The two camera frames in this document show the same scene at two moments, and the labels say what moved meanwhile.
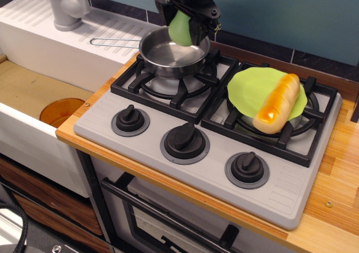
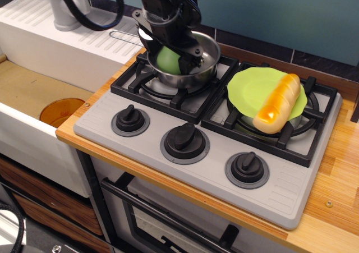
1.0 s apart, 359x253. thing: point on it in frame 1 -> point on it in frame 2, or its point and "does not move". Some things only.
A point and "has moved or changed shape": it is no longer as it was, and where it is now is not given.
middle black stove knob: (184, 145) does not move
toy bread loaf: (275, 109) does not move
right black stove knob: (247, 170) does not move
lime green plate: (249, 88) does not move
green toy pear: (179, 29) has moved or changed shape
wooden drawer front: (61, 210) does not move
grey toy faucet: (68, 8) does not move
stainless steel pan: (162, 58) has moved or changed shape
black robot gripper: (194, 0) -> (175, 27)
